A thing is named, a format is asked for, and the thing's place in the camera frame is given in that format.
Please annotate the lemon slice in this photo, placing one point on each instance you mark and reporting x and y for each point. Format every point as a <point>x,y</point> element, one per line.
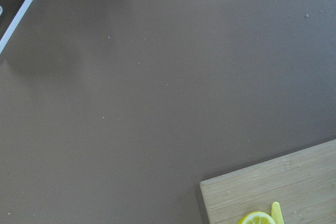
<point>257,217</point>

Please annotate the yellow plastic knife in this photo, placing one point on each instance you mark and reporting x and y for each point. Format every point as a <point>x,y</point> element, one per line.
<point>276,213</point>

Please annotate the wooden cutting board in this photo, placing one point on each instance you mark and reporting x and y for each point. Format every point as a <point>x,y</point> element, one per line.
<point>302,182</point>

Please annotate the white wire cup rack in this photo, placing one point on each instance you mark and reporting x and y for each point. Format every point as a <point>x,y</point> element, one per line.
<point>12,11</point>

